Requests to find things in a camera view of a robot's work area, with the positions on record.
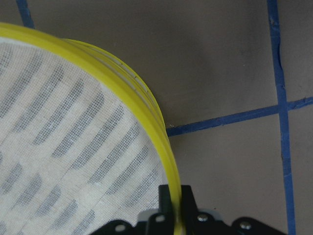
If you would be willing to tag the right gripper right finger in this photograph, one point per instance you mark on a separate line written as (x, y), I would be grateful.
(190, 212)

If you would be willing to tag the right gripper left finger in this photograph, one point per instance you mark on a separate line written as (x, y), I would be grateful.
(165, 211)

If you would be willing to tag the yellow steamer basket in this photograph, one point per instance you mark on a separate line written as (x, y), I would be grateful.
(121, 79)
(73, 155)

